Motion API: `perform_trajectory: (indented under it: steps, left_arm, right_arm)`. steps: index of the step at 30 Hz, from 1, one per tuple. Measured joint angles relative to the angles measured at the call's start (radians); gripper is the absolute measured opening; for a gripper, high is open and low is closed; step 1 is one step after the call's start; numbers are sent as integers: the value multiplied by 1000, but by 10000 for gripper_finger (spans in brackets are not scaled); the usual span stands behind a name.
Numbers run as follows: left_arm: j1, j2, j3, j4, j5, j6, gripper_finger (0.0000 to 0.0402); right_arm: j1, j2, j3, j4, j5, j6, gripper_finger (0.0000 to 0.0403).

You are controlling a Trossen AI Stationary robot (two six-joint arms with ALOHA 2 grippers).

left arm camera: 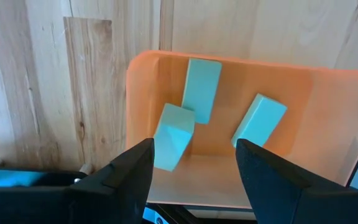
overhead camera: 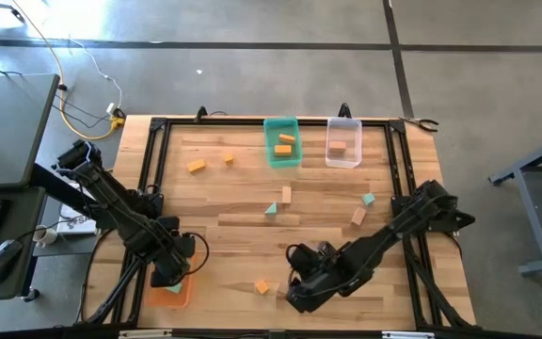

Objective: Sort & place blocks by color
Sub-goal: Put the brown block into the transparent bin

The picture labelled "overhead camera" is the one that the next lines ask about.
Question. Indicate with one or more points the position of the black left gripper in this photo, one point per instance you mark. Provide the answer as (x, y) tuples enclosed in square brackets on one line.
[(170, 266)]

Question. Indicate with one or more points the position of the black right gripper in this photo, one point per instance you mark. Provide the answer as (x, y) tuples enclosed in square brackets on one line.
[(323, 285)]

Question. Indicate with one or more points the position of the natural wooden block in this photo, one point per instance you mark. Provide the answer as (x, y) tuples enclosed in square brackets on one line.
[(337, 146), (358, 216), (286, 194), (282, 288)]

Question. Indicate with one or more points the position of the teal wooden triangle block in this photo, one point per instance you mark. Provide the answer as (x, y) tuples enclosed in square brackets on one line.
[(272, 210)]

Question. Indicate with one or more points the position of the teal wooden cube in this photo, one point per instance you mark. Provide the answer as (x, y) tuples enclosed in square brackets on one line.
[(368, 199)]

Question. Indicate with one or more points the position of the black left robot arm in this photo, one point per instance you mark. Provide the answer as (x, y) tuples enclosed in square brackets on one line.
[(120, 212)]

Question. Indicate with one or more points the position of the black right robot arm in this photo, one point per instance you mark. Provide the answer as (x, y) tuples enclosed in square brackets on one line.
[(393, 226)]

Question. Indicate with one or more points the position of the orange plastic bin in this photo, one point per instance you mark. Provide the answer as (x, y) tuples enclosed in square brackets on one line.
[(158, 296)]

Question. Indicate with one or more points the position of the white printed box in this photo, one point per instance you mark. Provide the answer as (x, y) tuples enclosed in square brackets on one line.
[(75, 225)]

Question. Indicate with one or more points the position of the white mug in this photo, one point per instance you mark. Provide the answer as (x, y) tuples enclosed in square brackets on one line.
[(45, 237)]

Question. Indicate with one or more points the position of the small orange wooden cube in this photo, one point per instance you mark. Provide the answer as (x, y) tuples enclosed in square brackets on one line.
[(228, 158)]

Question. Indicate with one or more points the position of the green translucent plastic bin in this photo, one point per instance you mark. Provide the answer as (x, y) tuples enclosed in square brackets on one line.
[(273, 157)]

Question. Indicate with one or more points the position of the clear plastic bin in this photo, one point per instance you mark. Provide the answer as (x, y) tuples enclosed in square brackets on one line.
[(351, 157)]

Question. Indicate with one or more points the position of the black desk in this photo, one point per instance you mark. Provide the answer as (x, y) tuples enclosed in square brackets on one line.
[(21, 212)]

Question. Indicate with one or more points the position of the black computer mouse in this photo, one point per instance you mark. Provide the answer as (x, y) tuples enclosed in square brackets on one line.
[(3, 259)]

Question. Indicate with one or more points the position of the black table clamp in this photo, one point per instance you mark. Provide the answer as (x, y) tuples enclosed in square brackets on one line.
[(344, 111), (201, 113)]

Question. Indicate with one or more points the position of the gray desk top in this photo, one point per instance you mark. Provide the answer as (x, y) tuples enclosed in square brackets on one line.
[(7, 132)]

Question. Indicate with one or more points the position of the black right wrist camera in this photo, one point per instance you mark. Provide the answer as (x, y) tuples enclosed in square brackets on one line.
[(306, 258)]

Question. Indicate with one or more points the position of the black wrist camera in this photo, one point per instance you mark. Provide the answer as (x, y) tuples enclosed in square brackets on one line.
[(306, 258), (185, 245)]

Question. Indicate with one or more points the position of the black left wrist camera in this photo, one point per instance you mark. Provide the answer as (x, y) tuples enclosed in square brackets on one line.
[(185, 245)]

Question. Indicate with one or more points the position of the silver metal bracket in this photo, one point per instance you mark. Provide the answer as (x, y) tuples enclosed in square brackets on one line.
[(407, 335), (144, 334)]

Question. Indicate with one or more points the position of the black aluminium table frame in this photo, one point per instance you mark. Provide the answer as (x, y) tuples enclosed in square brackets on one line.
[(233, 122)]

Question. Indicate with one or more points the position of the gray metal table frame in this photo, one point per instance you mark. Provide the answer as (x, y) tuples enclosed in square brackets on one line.
[(532, 214)]

